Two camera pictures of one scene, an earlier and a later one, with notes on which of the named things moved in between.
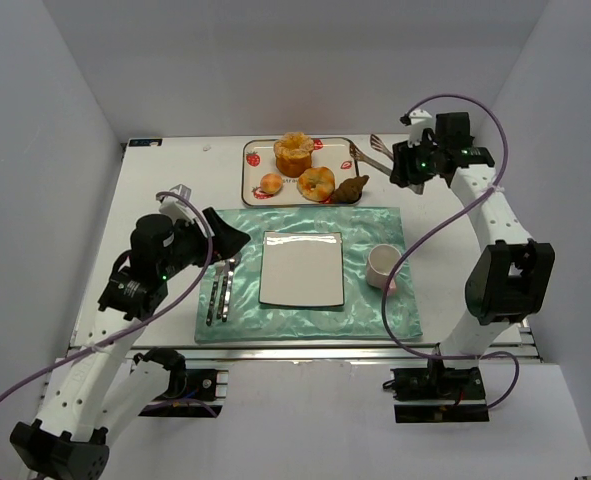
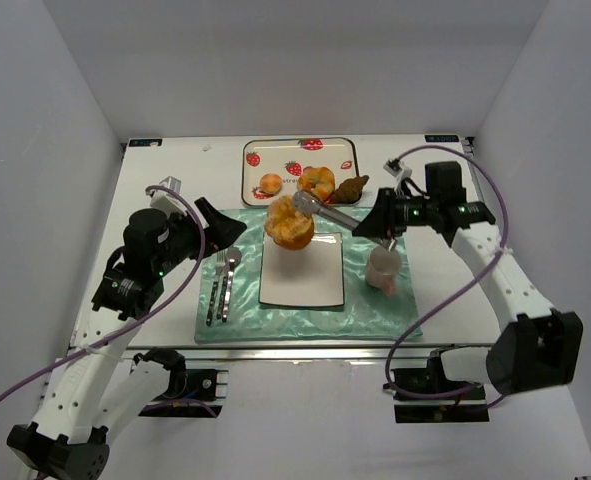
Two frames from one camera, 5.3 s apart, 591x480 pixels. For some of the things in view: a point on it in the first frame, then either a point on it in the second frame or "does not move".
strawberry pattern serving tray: x=259 y=159 does not move
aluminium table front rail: x=310 y=355 does not move
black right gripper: x=403 y=163 to x=387 y=215
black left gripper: x=207 y=238 does not move
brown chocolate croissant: x=349 y=191 does not move
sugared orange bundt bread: x=293 y=154 to x=288 y=228
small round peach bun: x=271 y=183 does not move
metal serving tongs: x=357 y=156 to x=305 y=202
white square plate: x=301 y=268 does not move
